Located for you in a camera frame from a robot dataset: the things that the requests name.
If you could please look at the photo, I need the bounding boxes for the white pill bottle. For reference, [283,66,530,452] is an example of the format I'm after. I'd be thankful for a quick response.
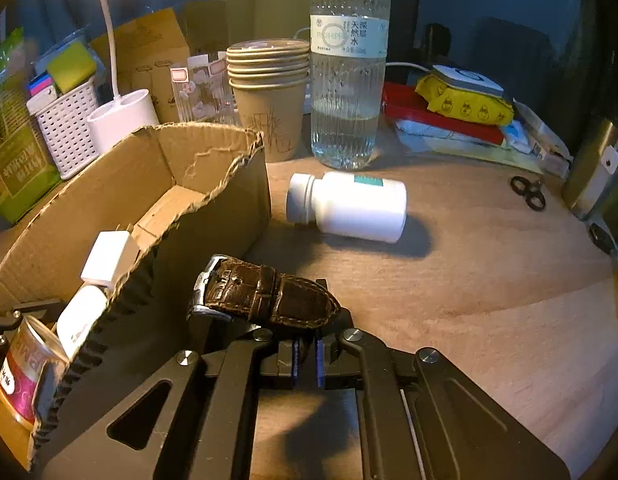
[286,171,408,244]

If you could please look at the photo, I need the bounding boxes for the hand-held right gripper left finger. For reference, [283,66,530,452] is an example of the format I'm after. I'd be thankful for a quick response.
[39,327,302,480]

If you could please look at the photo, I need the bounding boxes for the red flat package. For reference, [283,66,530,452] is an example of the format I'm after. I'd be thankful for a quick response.
[381,81,505,145]

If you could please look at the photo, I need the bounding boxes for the cardboard box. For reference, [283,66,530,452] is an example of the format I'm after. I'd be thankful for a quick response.
[0,122,272,471]

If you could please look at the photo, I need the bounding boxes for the white plastic woven basket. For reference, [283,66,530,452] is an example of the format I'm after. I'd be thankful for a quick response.
[28,77,100,181]

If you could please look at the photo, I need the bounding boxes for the yellow-green sponge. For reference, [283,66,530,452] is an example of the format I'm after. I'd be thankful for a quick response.
[46,41,98,95]

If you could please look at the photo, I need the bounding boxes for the brown leather watch strap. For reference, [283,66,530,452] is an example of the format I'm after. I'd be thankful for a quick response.
[189,254,342,332]

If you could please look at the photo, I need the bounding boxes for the white desk lamp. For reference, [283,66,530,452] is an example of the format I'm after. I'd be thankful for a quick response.
[26,0,160,153]

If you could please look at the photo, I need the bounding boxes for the clear plastic water bottle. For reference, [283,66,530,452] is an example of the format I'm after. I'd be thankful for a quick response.
[309,0,392,170]

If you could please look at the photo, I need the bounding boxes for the yellow wet wipes pack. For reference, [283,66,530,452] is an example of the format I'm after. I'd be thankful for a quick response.
[415,65,516,126]

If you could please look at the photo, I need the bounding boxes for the metal thermos with white tag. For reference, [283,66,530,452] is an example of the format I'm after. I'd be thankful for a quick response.
[562,119,618,221]

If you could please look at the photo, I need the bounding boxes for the gold and red tin can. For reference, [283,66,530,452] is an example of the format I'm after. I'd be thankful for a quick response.
[0,314,70,431]

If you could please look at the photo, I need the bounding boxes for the white charger adapter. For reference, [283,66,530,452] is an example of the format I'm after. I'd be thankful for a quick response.
[80,230,140,291]

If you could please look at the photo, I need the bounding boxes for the black scissors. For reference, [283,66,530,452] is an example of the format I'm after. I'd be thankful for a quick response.
[510,175,547,212]

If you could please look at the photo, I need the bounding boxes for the green printed bag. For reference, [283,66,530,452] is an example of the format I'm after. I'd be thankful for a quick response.
[0,27,62,225]

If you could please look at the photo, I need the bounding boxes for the clear patterned glass cup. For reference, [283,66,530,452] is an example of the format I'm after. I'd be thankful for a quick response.
[170,51,240,128]

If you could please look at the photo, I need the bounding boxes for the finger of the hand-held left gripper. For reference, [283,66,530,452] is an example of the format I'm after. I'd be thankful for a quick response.
[0,265,64,373]

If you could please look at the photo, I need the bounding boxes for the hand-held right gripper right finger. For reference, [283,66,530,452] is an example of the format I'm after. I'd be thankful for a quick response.
[314,277,572,480]

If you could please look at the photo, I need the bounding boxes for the small black object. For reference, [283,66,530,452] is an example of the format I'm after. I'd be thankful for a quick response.
[588,223,618,256]

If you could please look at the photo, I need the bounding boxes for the brown cardboard lamp packaging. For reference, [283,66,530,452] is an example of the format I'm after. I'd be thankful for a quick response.
[91,7,191,123]

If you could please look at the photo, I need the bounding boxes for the stack of brown paper cups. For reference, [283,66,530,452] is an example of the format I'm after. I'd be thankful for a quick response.
[226,37,311,163]

